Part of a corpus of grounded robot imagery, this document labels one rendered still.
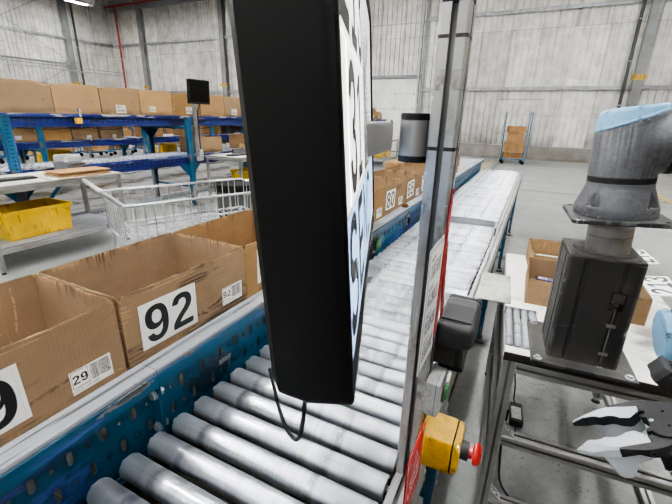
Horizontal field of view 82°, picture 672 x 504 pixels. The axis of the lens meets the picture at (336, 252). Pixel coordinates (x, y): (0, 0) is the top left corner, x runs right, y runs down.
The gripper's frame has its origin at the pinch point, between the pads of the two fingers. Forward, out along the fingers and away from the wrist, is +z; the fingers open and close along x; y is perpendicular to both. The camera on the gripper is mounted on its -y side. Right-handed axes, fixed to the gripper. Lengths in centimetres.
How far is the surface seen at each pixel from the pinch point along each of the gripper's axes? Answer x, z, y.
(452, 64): -1, -4, -58
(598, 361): 56, -3, 23
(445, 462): -3.0, 22.6, 1.3
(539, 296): 93, 8, 15
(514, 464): 90, 44, 85
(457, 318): 3.4, 11.6, -21.5
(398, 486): -3.7, 33.7, 5.2
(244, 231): 61, 95, -56
